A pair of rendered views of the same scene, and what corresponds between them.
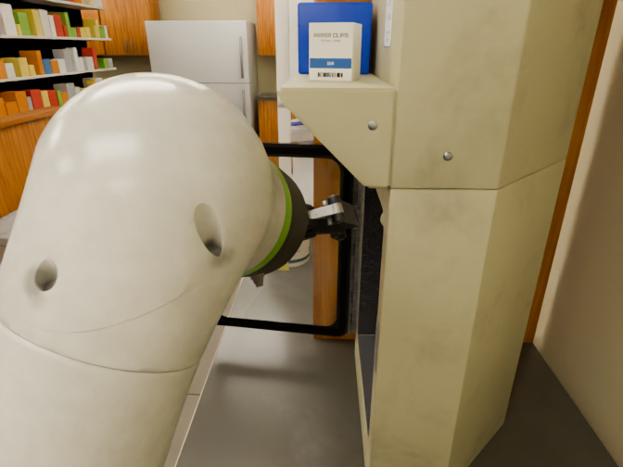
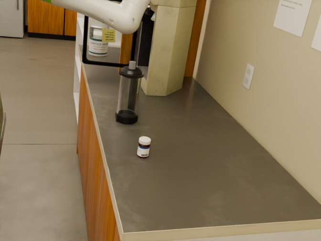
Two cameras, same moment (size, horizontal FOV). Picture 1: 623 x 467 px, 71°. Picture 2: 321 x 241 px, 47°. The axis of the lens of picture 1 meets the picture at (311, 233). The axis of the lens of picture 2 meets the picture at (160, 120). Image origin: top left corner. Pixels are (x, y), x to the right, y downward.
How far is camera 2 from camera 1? 1.43 m
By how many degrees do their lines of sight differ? 19
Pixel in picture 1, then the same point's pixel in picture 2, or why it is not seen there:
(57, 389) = (136, 8)
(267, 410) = (111, 83)
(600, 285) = (208, 50)
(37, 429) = (134, 12)
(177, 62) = not seen: outside the picture
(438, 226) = (167, 15)
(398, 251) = (158, 20)
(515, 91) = not seen: outside the picture
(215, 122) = not seen: outside the picture
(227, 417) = (99, 84)
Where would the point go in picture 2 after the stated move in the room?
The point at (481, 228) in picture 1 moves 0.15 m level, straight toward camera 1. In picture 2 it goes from (176, 16) to (173, 20)
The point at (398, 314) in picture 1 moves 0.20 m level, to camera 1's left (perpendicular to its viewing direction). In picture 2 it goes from (157, 37) to (118, 34)
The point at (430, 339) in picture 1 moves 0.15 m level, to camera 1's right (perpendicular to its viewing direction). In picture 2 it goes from (164, 44) to (191, 47)
